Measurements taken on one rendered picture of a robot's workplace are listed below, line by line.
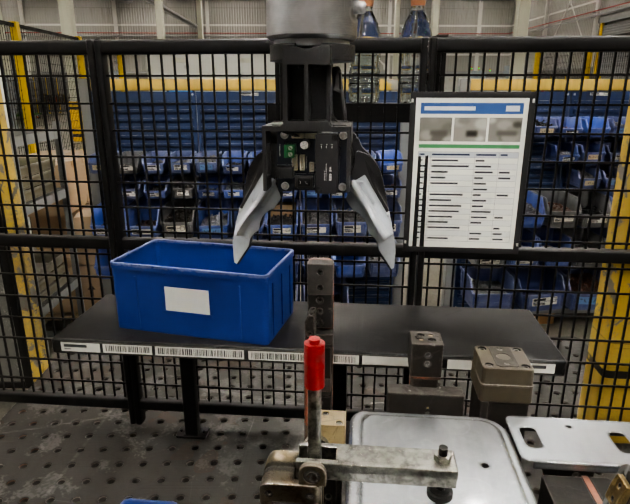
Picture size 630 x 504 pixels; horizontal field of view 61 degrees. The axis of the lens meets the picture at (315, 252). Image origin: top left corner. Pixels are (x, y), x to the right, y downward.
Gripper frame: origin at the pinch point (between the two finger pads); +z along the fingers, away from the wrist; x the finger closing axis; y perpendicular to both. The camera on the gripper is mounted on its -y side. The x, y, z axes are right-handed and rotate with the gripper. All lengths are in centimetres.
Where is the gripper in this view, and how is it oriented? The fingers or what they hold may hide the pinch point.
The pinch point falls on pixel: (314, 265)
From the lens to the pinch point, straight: 52.6
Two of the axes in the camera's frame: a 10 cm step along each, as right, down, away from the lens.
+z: 0.0, 9.6, 2.9
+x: 10.0, 0.3, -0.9
